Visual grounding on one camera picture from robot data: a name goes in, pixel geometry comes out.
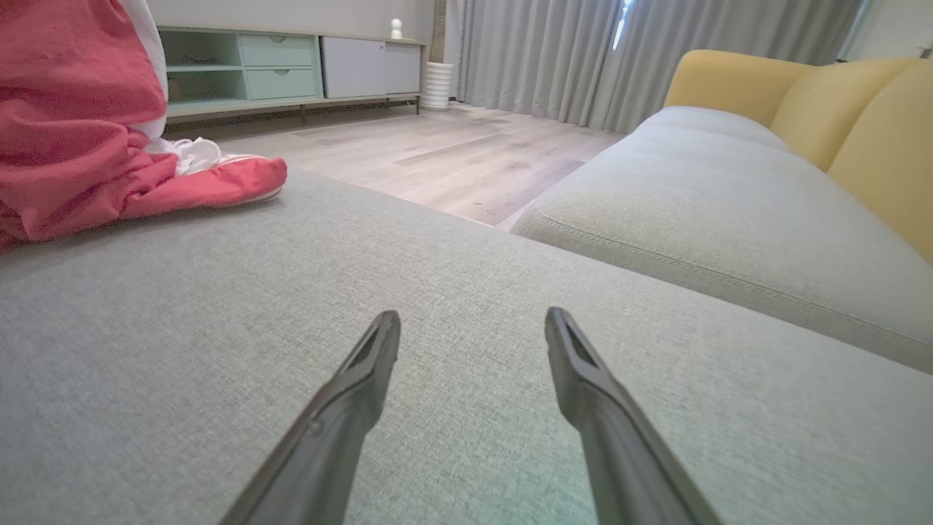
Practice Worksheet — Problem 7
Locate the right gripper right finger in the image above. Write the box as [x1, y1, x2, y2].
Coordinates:
[544, 306, 724, 525]

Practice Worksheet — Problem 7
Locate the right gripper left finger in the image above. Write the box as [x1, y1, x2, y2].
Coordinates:
[219, 310, 402, 525]

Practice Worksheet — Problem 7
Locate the large grey sofa seat cushion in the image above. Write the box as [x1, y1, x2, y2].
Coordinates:
[0, 169, 933, 525]

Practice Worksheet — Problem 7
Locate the yellow sofa backrest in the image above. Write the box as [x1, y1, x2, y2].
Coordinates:
[663, 49, 933, 265]

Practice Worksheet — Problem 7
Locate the grey curtain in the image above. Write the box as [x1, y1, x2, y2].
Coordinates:
[445, 0, 625, 131]
[590, 0, 872, 134]

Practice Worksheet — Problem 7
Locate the red white baseball jersey shirt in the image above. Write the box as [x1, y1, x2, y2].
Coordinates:
[0, 0, 288, 254]

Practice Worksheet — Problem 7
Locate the mint green white tv cabinet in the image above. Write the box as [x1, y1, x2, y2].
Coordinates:
[157, 26, 429, 125]

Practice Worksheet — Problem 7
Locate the white ribbed floor vase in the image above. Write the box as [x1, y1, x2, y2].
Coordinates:
[421, 61, 455, 112]

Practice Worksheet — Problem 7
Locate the small grey sofa seat cushion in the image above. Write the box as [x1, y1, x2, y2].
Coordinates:
[510, 106, 933, 376]

